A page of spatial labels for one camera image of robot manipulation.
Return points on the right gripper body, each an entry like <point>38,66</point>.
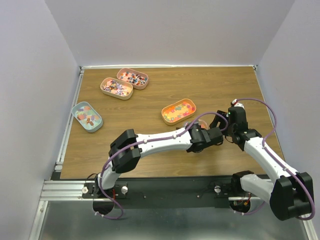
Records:
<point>222,126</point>

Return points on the clear plastic cup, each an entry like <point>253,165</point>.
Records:
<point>202,124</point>

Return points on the orange candy tray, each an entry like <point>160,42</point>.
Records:
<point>178,111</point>

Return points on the grey candy tray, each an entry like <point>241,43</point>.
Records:
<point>87,117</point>

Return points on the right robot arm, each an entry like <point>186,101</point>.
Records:
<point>289,193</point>

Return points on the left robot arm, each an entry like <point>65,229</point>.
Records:
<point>126,150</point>

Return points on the pink candy tray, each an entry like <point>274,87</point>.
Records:
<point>137,79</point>

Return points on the beige candy tray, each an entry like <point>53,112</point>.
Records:
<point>117,88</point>

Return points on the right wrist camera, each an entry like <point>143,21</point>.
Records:
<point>236,103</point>

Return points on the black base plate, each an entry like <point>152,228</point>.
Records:
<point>174,192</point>

